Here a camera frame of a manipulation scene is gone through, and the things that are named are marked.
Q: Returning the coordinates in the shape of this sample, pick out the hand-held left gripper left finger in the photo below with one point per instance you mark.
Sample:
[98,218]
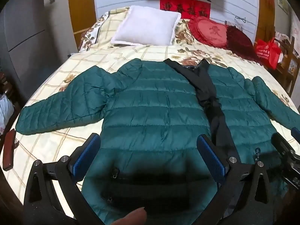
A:
[87,153]

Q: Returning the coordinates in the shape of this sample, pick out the green puffer jacket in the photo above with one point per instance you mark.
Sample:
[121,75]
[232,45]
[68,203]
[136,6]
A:
[152,112]

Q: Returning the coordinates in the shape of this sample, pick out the reddish brown wooden armrest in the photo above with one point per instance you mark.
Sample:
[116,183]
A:
[9,150]

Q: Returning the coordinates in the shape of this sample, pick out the wooden chair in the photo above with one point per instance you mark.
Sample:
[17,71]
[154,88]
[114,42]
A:
[287,75]

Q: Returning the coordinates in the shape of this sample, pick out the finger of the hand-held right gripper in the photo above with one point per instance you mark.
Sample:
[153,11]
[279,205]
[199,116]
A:
[282,144]
[296,132]

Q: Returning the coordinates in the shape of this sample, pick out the wooden door frame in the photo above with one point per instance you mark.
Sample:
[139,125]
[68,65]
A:
[79,9]

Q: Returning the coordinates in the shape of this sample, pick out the wooden wall pillar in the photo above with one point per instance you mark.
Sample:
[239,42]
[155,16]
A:
[266,9]

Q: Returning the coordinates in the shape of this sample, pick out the white plastic bag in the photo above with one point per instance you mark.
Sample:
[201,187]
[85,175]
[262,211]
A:
[5,110]

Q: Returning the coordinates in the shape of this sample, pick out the wall poster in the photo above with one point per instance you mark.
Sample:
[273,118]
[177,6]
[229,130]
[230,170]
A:
[282,1]

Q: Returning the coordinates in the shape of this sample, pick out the grey refrigerator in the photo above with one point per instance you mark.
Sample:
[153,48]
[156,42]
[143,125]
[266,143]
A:
[28,28]

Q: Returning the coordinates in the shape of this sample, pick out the floral cream bed blanket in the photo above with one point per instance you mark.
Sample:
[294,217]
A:
[70,61]

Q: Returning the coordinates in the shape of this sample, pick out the dark red pillow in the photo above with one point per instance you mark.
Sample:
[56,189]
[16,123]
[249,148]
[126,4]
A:
[239,42]

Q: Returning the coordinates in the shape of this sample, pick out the person's left hand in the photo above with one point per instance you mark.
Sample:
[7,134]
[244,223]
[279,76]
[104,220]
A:
[131,218]

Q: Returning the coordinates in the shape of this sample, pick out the red plastic bag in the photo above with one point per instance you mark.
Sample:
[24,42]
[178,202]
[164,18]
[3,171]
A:
[267,51]

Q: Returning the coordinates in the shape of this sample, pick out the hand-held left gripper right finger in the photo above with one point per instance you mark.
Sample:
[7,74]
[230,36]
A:
[211,157]

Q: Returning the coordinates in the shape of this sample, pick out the red wall banner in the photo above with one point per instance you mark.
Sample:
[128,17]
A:
[185,5]

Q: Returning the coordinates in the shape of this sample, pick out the red heart-shaped pillow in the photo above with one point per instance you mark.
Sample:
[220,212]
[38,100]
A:
[208,31]

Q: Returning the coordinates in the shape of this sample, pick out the white square pillow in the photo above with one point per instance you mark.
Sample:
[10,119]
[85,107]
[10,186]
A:
[145,25]

